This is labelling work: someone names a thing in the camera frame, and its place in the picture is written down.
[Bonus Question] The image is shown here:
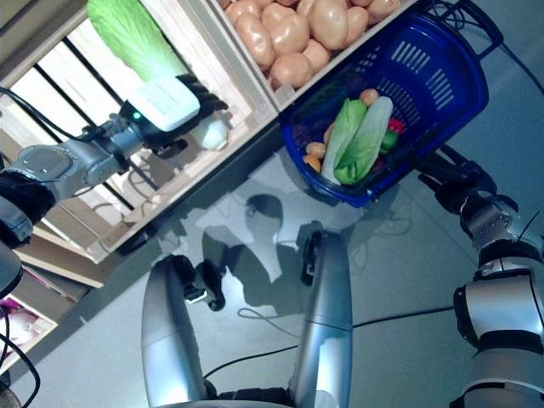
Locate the dark purple vegetable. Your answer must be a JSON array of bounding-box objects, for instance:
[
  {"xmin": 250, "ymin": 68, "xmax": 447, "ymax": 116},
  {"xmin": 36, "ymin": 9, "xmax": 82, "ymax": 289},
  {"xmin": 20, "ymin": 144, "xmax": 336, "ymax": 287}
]
[{"xmin": 292, "ymin": 114, "xmax": 328, "ymax": 141}]

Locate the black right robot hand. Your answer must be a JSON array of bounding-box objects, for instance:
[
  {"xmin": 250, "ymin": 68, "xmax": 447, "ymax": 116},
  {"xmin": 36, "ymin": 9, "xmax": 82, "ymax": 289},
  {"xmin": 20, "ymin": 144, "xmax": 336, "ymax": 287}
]
[{"xmin": 418, "ymin": 144, "xmax": 498, "ymax": 214}]

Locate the black left robot foot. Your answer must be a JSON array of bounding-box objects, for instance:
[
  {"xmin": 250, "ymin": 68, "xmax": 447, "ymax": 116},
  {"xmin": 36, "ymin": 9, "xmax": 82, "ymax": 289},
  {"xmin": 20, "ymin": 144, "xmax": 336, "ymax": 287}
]
[{"xmin": 169, "ymin": 254, "xmax": 226, "ymax": 312}]

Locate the wooden vegetable display shelf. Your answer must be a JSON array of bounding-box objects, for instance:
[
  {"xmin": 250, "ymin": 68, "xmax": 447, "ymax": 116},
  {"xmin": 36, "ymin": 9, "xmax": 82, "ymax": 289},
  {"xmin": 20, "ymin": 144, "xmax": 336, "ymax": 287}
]
[{"xmin": 0, "ymin": 0, "xmax": 281, "ymax": 375}]

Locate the wooden onion crate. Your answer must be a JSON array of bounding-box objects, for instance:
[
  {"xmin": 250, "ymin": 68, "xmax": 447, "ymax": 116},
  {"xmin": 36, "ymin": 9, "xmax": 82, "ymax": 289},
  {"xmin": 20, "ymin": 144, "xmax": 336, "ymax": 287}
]
[{"xmin": 0, "ymin": 271, "xmax": 59, "ymax": 371}]

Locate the black right robot foot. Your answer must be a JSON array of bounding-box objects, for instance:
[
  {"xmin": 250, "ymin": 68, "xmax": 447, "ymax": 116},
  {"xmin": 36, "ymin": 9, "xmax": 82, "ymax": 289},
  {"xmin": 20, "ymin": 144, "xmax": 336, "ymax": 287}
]
[{"xmin": 299, "ymin": 231, "xmax": 324, "ymax": 286}]

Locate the grey robot torso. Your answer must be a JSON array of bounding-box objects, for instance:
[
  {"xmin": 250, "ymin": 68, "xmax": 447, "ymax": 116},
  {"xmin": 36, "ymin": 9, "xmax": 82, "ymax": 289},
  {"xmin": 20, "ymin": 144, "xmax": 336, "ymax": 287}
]
[{"xmin": 203, "ymin": 384, "xmax": 298, "ymax": 408}]

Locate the black robot foot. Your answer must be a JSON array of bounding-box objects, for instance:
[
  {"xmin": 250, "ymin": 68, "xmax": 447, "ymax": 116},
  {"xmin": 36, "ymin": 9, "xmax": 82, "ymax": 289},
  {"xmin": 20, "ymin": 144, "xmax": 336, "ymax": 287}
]
[
  {"xmin": 169, "ymin": 254, "xmax": 226, "ymax": 312},
  {"xmin": 299, "ymin": 231, "xmax": 324, "ymax": 286}
]

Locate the black floor cable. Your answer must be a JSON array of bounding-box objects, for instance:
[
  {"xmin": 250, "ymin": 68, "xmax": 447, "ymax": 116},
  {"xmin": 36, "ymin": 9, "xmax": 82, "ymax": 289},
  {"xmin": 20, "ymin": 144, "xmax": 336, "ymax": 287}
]
[{"xmin": 496, "ymin": 40, "xmax": 544, "ymax": 94}]

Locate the blue plastic shopping basket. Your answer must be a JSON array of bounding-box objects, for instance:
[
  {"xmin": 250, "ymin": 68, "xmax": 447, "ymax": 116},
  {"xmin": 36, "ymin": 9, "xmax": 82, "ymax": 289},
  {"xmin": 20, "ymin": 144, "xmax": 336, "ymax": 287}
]
[{"xmin": 280, "ymin": 0, "xmax": 505, "ymax": 209}]

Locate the wooden slatted cabbage crate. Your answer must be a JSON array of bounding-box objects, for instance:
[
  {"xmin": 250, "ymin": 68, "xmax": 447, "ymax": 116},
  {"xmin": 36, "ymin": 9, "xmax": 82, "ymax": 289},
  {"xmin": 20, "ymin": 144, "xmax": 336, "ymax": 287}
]
[{"xmin": 0, "ymin": 0, "xmax": 280, "ymax": 264}]

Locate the green bell pepper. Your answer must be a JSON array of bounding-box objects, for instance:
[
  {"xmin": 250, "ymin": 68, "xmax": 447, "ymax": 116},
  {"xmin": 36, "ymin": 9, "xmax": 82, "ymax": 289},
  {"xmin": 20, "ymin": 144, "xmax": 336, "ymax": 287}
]
[{"xmin": 379, "ymin": 129, "xmax": 400, "ymax": 154}]

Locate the wooden potato crate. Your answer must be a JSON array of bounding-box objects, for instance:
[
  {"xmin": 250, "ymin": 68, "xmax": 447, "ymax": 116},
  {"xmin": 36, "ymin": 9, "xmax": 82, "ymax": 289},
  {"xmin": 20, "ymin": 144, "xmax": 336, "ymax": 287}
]
[{"xmin": 207, "ymin": 0, "xmax": 422, "ymax": 114}]

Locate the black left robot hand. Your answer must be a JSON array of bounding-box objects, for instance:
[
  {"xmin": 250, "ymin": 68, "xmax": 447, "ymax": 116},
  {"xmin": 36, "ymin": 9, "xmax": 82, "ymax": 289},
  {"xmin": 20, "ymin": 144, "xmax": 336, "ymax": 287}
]
[{"xmin": 118, "ymin": 72, "xmax": 230, "ymax": 156}]

